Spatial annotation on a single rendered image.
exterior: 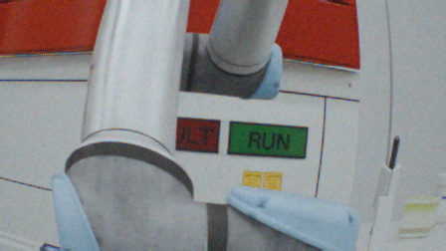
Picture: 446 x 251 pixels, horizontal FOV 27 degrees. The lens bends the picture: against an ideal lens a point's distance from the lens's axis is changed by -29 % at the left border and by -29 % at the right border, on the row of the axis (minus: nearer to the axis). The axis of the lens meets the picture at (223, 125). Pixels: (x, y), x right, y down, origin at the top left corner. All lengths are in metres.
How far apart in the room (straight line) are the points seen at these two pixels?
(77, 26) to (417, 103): 1.77
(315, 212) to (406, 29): 2.55
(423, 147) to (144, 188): 2.57
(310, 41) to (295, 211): 0.97
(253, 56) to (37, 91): 0.58
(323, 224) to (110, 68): 0.23
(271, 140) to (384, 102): 1.54
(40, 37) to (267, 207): 1.03
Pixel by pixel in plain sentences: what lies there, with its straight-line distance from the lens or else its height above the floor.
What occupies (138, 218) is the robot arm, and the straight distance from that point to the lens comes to 0.85.
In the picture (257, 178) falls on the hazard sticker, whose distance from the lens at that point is 1.85.
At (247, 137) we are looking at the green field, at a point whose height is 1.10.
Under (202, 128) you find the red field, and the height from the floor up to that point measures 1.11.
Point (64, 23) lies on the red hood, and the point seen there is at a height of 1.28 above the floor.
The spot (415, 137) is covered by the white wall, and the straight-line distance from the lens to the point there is 3.38.
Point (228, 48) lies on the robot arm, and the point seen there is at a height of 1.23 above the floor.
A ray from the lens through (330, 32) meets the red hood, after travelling 1.80.
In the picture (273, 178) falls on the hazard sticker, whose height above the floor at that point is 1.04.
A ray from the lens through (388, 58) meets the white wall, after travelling 3.36.
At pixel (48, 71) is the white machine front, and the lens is 1.87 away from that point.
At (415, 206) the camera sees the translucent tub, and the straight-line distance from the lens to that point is 1.62.
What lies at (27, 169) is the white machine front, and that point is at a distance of 1.89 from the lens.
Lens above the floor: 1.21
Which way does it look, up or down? 3 degrees down
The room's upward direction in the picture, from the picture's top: 4 degrees clockwise
